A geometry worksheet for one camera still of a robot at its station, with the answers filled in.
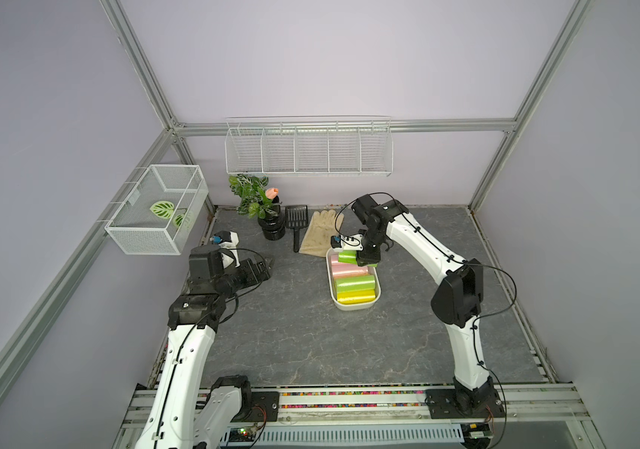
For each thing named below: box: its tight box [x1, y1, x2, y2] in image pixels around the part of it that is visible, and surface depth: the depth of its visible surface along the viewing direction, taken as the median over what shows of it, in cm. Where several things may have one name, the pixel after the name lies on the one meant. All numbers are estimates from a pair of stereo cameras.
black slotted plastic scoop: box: [285, 204, 309, 253], surface depth 118 cm
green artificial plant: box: [228, 173, 282, 220], surface depth 92 cm
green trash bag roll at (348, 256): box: [337, 249, 358, 265], surface depth 86 cm
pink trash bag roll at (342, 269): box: [331, 261, 369, 278], surface depth 98 cm
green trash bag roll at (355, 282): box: [334, 275, 376, 292], surface depth 91 cm
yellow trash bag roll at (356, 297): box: [335, 289, 377, 305], surface depth 91 cm
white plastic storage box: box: [325, 248, 381, 312], surface depth 91 cm
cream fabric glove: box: [298, 209, 345, 259], surface depth 114 cm
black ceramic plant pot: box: [257, 195, 287, 241], surface depth 107 cm
